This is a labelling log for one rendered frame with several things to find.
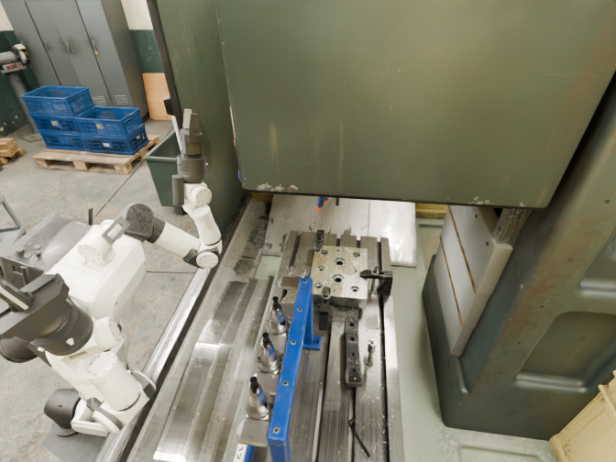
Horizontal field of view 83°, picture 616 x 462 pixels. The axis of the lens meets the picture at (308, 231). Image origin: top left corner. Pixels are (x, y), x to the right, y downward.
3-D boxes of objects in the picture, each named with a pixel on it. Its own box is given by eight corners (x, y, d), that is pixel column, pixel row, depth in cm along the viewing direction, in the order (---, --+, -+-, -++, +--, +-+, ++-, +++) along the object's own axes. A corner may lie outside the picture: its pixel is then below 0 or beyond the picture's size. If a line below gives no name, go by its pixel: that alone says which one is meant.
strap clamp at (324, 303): (318, 330, 133) (319, 303, 123) (322, 302, 143) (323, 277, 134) (327, 331, 132) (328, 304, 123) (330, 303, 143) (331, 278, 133)
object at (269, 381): (247, 392, 83) (247, 390, 82) (253, 371, 87) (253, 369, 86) (276, 396, 82) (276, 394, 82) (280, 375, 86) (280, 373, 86)
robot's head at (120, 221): (81, 241, 94) (97, 230, 90) (100, 222, 100) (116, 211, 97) (100, 257, 97) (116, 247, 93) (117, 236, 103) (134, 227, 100)
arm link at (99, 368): (41, 357, 67) (76, 394, 75) (92, 336, 69) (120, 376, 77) (47, 332, 72) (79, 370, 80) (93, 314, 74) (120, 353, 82)
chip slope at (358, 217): (255, 276, 194) (249, 239, 178) (279, 207, 246) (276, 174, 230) (420, 291, 184) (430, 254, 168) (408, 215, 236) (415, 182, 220)
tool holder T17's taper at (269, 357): (278, 367, 86) (276, 351, 82) (259, 368, 86) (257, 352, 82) (278, 350, 90) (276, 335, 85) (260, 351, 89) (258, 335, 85)
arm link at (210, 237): (212, 223, 120) (227, 262, 133) (212, 206, 128) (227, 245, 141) (181, 230, 120) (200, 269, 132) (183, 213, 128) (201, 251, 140)
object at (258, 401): (264, 415, 77) (260, 401, 73) (245, 410, 78) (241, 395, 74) (270, 396, 80) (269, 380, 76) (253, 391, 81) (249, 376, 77)
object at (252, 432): (234, 443, 74) (233, 442, 74) (240, 417, 78) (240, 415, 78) (266, 447, 74) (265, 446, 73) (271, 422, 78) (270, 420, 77)
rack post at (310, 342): (292, 346, 127) (289, 291, 109) (295, 335, 131) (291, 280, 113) (320, 350, 126) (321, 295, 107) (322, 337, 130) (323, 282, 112)
